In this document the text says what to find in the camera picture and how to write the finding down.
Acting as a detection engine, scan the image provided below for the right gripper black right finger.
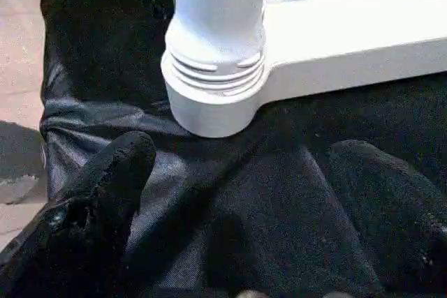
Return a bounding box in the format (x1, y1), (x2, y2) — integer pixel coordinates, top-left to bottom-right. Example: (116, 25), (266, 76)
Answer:
(328, 139), (447, 298)

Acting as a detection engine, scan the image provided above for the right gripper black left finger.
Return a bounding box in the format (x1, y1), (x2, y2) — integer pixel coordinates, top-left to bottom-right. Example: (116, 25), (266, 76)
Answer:
(0, 131), (157, 298)

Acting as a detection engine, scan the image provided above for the white plastic table top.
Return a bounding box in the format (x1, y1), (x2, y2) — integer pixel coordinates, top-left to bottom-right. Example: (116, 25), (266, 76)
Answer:
(163, 0), (447, 138)

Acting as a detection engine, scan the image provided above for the white plastic table leg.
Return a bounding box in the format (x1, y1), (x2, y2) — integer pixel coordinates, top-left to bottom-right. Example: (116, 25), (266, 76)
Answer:
(161, 0), (270, 98)

